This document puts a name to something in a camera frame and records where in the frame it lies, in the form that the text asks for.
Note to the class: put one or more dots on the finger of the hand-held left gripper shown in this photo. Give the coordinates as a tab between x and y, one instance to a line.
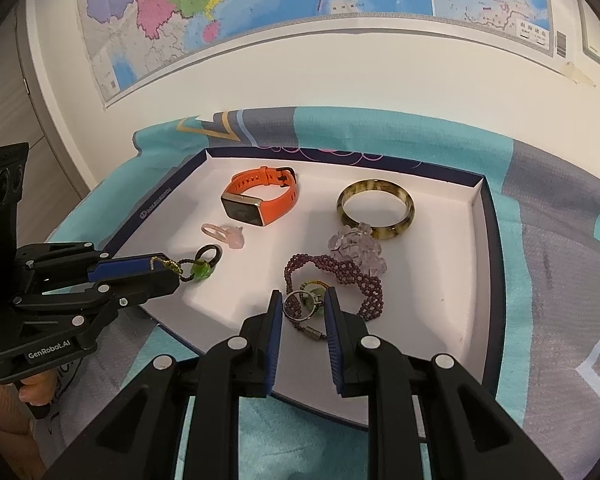
120	267
145	285

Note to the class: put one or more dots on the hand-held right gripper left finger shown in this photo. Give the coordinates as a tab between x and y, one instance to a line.
275	345

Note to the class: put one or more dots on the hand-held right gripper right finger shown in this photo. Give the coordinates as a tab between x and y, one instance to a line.
334	345

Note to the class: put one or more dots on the round yellow green pendant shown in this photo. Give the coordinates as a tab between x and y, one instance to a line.
314	291

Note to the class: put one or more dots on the white box with dark rim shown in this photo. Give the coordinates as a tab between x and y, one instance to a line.
430	285

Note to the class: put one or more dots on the person's left forearm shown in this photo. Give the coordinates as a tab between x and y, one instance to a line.
0	410

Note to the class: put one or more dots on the person's left hand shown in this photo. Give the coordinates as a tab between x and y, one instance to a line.
36	389

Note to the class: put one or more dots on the tortoiseshell bangle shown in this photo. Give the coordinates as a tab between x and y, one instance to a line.
402	225

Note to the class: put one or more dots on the orange smartwatch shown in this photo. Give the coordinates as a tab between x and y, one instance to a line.
275	205

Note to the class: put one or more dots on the grey door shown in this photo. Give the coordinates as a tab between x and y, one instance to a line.
10	85

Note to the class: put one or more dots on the beige tape piece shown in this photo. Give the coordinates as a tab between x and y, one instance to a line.
577	74

